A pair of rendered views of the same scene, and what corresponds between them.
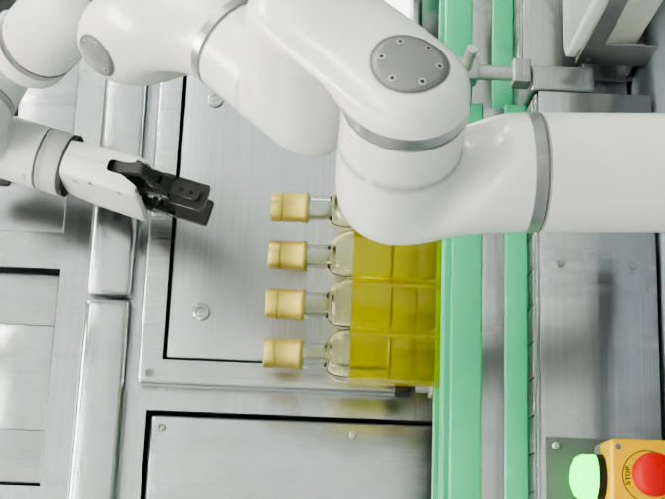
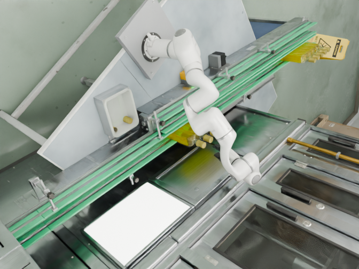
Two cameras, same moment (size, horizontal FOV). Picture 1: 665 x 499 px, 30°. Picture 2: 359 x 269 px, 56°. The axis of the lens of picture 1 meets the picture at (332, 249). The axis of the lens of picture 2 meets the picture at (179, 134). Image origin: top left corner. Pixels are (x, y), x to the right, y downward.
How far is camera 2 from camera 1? 1.85 m
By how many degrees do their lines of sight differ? 67
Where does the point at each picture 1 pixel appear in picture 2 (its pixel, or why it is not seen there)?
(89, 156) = (231, 154)
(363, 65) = (185, 32)
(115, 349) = not seen: hidden behind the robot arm
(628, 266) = (163, 96)
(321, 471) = not seen: hidden behind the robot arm
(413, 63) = (179, 31)
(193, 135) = (207, 186)
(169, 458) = (254, 150)
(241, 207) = (208, 171)
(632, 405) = (179, 86)
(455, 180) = not seen: hidden behind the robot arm
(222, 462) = (245, 146)
